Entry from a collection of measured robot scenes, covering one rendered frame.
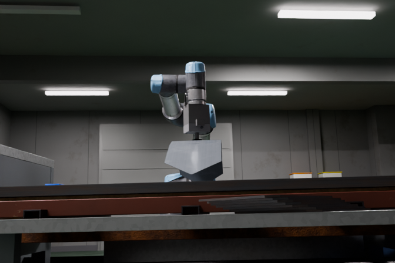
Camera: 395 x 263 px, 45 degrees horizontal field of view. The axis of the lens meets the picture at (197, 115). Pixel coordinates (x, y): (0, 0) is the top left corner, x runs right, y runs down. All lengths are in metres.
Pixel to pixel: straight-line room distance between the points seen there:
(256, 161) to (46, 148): 4.93
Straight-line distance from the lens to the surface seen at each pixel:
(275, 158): 11.70
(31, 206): 1.50
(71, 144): 11.50
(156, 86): 1.91
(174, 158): 1.54
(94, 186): 1.44
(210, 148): 1.61
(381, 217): 1.12
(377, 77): 8.39
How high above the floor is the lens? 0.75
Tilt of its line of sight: 12 degrees up
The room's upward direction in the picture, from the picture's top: 1 degrees counter-clockwise
